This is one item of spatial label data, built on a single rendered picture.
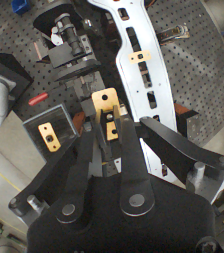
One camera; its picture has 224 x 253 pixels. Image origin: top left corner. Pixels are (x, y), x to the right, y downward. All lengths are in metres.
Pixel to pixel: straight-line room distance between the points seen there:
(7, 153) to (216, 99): 2.71
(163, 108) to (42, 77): 0.68
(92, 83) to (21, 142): 1.75
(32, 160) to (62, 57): 1.91
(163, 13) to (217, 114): 0.91
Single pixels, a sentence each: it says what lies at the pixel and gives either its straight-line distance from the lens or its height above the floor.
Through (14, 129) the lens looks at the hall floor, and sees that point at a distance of 1.99.
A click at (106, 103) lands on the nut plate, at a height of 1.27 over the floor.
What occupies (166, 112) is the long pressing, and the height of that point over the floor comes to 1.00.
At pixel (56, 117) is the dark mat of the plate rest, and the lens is 0.34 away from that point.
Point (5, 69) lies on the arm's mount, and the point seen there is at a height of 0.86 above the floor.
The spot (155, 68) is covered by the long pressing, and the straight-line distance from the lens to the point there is 0.51.
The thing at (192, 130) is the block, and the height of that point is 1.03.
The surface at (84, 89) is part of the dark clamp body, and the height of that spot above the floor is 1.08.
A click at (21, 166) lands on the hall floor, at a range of 2.36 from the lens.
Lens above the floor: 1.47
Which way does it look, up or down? 66 degrees down
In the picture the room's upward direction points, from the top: 168 degrees clockwise
